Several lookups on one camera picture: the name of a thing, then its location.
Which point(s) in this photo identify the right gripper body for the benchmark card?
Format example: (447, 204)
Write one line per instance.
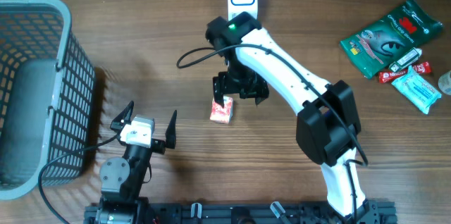
(239, 79)

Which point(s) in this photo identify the grey black plastic basket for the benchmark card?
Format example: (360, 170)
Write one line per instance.
(47, 85)

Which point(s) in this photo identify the red Nescafe stick sachet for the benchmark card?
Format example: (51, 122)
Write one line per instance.
(422, 68)

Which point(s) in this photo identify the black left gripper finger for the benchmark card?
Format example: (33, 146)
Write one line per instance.
(123, 118)
(170, 133)

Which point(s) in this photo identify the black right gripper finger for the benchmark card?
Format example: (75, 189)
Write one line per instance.
(260, 99)
(219, 97)

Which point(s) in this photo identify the orange white small carton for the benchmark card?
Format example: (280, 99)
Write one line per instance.
(222, 114)

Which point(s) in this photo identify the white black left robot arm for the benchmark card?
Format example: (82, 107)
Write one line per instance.
(122, 177)

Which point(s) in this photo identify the teal wet wipes packet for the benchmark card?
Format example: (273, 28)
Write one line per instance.
(416, 89)

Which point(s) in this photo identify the green lid seasoning jar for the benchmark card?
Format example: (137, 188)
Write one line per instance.
(444, 83)

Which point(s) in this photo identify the green 3M gloves packet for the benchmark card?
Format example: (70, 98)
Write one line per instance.
(377, 45)

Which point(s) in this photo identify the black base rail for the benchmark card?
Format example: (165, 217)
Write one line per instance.
(307, 212)

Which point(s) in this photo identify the green white gum pack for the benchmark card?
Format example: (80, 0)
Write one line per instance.
(406, 60)

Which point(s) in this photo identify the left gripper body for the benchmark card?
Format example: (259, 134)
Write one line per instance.
(158, 146)

